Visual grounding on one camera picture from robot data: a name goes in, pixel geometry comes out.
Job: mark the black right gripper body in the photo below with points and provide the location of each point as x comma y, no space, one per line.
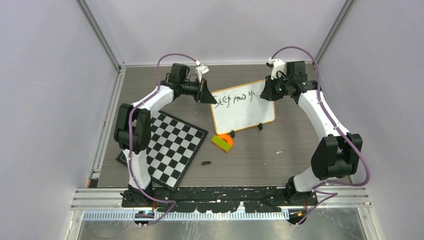
277,87

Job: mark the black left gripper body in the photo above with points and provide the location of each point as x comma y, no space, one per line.
191,89

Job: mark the yellow framed whiteboard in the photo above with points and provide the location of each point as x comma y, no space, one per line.
238,107

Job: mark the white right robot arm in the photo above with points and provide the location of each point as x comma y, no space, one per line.
334,157

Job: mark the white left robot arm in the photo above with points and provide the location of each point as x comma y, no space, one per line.
132,129

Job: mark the metal whiteboard stand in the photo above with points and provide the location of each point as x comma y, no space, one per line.
259,126

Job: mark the green orange toy block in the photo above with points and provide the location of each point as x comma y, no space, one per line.
223,141

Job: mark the black white chessboard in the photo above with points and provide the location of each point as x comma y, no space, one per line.
173,145

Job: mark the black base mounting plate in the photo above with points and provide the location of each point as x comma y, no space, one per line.
254,199

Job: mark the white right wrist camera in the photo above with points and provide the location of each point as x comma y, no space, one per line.
277,67

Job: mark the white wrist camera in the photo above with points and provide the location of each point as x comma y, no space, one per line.
201,70
277,67

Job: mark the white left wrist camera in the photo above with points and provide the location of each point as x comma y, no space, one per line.
201,70

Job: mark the white toothed cable rail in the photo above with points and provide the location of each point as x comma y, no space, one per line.
134,215

